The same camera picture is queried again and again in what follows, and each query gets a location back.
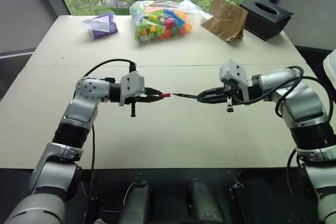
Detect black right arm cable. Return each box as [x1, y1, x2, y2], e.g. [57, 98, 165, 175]
[232, 66, 330, 201]

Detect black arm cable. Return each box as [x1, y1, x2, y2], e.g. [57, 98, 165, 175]
[232, 66, 330, 201]
[83, 59, 138, 201]

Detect purple tissue pack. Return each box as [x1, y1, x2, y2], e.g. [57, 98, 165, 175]
[81, 12, 119, 39]

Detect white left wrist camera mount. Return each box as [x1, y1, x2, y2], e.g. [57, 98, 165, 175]
[119, 71, 145, 107]

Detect thin white wire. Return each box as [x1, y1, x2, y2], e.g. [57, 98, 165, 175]
[101, 182, 139, 213]

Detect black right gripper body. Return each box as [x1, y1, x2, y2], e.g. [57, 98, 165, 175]
[223, 82, 243, 113]

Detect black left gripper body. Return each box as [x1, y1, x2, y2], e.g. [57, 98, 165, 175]
[125, 87, 152, 118]

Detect black marker pen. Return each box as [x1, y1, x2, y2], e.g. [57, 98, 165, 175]
[171, 92, 201, 100]

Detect plastic bag of colourful blocks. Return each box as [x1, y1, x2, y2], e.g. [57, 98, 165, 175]
[129, 0, 214, 44]

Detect dark rounded shape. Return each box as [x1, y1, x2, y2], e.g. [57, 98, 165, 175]
[120, 180, 159, 224]
[186, 180, 227, 224]

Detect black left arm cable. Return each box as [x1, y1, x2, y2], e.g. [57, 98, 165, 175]
[83, 59, 138, 201]

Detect black tissue box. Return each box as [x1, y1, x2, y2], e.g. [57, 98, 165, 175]
[239, 0, 295, 42]

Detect brown paper bag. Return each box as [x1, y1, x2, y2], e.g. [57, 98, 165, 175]
[201, 0, 249, 44]

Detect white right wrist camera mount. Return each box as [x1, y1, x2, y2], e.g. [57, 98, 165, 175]
[219, 58, 250, 103]

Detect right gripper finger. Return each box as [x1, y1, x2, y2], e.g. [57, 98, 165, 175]
[199, 87, 226, 98]
[197, 95, 227, 104]

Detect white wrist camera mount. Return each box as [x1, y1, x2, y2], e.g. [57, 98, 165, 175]
[119, 71, 145, 107]
[219, 58, 250, 103]

